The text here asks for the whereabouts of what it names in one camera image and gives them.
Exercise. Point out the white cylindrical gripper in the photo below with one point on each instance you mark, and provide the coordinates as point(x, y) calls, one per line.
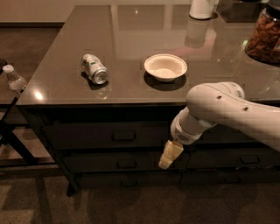
point(184, 134)

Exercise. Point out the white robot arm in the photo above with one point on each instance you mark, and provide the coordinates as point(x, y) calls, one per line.
point(210, 104)

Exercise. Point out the dark bottom right drawer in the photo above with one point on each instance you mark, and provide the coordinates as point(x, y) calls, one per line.
point(199, 178)

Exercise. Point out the dark drawer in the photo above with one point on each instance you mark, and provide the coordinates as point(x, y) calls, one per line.
point(199, 178)
point(233, 158)
point(224, 135)
point(137, 161)
point(89, 135)
point(128, 179)

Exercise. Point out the dark top right drawer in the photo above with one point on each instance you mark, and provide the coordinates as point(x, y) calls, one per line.
point(224, 135)

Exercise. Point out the dark middle right drawer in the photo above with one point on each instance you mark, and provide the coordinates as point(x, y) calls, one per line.
point(233, 158)

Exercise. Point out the dark bottom left drawer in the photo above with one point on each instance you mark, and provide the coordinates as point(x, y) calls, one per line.
point(128, 179)

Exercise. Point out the dark top left drawer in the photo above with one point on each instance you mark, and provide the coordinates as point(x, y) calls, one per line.
point(89, 135)

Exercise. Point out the dark middle left drawer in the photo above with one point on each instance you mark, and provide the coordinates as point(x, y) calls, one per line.
point(137, 161)

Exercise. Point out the white paper bowl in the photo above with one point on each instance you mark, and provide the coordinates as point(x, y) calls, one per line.
point(165, 67)

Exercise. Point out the silver green soda can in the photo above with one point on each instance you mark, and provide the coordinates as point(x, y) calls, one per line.
point(94, 69)

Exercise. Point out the jar of nuts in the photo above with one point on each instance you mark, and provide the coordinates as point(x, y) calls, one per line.
point(264, 44)

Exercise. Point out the white kettle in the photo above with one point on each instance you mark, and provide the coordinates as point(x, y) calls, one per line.
point(201, 9)

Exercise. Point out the black side table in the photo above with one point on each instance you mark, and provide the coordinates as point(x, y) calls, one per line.
point(16, 134)

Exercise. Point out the clear plastic water bottle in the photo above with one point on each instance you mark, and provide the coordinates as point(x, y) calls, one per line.
point(17, 83)

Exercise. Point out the dark drawer cabinet frame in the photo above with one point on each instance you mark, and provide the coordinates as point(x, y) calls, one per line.
point(39, 116)

